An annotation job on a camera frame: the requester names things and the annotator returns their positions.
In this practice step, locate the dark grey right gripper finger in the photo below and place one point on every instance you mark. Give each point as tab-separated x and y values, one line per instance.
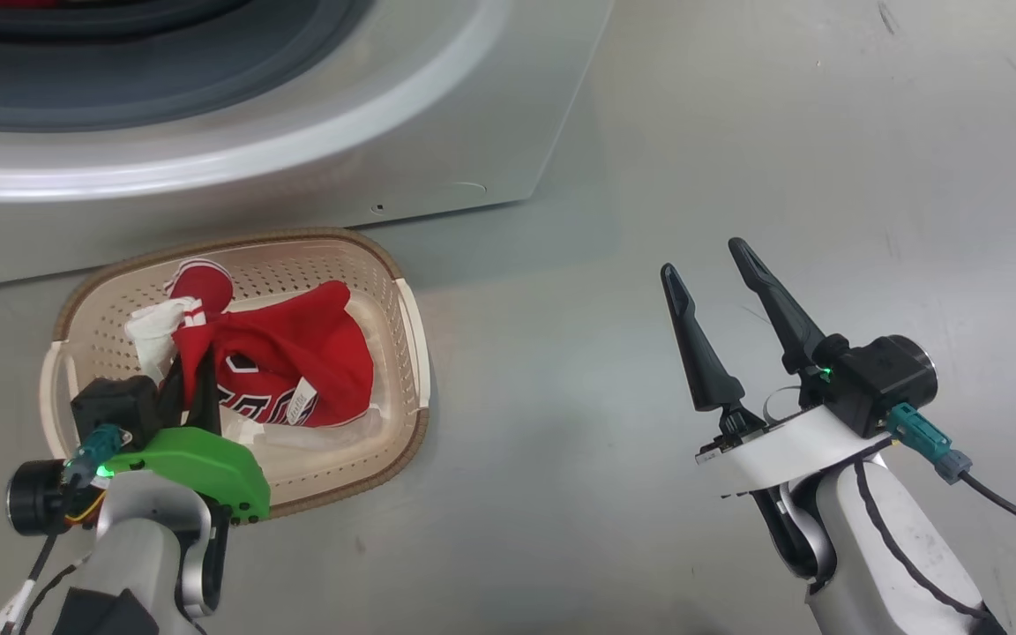
706	362
781	309

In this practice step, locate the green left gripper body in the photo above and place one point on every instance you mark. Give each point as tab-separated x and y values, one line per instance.
199	463

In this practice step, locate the grey rubber door gasket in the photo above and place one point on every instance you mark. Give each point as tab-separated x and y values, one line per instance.
164	79

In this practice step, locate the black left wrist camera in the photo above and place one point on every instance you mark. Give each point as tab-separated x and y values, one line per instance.
115	406

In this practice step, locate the cream perforated laundry basket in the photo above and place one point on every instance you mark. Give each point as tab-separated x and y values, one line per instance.
384	291

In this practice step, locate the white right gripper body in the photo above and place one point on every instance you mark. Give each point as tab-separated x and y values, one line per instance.
790	450

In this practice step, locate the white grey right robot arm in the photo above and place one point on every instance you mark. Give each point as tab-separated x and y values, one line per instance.
878	547

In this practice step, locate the red basketball jersey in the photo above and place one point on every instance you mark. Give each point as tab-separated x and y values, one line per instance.
296	353

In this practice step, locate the white front-load washing machine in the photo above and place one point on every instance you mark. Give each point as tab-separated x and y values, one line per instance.
384	132

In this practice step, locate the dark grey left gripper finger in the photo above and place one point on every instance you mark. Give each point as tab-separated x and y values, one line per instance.
206	397
171	397

